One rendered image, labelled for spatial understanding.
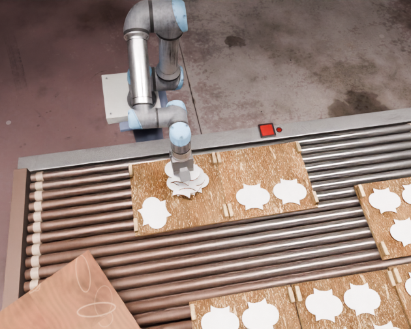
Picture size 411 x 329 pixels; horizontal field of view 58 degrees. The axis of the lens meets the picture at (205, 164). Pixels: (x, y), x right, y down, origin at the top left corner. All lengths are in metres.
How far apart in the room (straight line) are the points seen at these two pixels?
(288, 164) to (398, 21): 2.77
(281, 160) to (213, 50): 1.93
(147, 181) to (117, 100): 0.52
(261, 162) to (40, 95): 2.18
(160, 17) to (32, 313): 1.17
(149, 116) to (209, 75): 2.00
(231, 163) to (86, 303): 0.86
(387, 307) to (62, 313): 1.24
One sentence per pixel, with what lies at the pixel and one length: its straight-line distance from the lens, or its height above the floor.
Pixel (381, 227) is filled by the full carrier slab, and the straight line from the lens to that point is 1.82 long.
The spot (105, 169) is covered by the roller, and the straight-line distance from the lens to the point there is 1.82.
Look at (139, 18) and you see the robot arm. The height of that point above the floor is 1.53.
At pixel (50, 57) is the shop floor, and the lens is 3.70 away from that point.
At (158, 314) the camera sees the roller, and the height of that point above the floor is 0.92.
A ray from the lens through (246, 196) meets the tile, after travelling 1.69.
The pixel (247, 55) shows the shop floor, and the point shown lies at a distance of 3.53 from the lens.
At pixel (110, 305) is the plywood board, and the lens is 1.48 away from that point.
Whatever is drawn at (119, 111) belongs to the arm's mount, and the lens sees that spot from 1.98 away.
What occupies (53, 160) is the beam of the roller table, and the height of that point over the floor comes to 0.92.
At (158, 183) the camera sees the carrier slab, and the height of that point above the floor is 0.94.
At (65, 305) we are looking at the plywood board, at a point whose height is 1.04.
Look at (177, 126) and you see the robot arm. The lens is 1.33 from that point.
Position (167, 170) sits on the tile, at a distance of 1.59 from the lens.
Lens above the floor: 2.48
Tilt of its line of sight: 61 degrees down
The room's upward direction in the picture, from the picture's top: 3 degrees clockwise
